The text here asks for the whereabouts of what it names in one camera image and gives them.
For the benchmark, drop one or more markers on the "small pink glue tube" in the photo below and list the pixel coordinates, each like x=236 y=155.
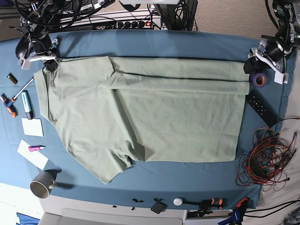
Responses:
x=35 y=148

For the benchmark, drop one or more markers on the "black square plate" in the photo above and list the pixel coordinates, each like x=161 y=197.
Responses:
x=158 y=207

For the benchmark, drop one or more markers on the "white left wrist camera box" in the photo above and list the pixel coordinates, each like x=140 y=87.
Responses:
x=281 y=78

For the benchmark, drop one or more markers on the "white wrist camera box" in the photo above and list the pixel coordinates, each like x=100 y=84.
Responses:
x=24 y=63
x=281 y=78

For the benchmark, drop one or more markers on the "white power strip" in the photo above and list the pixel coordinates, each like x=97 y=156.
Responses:
x=121 y=20

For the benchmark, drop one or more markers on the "purple tape roll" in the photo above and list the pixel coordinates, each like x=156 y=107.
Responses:
x=259 y=80

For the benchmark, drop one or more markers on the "sage green T-shirt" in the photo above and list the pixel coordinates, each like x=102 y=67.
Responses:
x=111 y=111

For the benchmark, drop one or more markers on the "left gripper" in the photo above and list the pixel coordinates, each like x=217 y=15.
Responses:
x=266 y=54

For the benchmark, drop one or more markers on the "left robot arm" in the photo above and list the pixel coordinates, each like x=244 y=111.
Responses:
x=285 y=16

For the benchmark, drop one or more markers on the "light blue highlighter marker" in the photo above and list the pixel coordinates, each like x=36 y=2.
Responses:
x=27 y=105

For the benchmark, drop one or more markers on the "silver pen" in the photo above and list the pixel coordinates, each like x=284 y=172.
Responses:
x=22 y=89

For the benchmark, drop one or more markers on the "black remote control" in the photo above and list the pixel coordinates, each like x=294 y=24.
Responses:
x=262 y=108

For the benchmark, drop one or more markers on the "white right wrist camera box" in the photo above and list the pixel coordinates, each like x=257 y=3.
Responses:
x=24 y=63

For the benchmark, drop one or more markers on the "white square paper note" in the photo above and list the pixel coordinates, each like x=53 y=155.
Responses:
x=32 y=127

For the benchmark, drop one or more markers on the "orange black bar clamp bottom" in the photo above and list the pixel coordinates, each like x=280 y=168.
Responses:
x=205 y=206

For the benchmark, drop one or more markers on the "white rectangular paper slip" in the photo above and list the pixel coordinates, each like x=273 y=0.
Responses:
x=35 y=157

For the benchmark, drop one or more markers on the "grey ceramic mug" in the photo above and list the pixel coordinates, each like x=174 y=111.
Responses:
x=43 y=184

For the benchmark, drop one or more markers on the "white round puck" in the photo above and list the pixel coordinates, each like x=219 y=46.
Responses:
x=178 y=201

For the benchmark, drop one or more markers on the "black computer mouse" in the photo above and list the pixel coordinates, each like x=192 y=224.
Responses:
x=23 y=48

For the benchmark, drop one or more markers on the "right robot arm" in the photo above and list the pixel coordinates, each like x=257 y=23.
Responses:
x=37 y=19

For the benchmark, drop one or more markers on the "blue black clamp bottom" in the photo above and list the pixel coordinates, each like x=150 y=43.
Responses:
x=236 y=216

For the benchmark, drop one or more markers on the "blue table cloth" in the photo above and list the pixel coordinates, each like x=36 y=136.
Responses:
x=145 y=181

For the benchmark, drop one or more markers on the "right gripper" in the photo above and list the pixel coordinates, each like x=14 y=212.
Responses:
x=45 y=50

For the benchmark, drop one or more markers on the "blue orange screwdriver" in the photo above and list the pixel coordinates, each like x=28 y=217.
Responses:
x=9 y=105

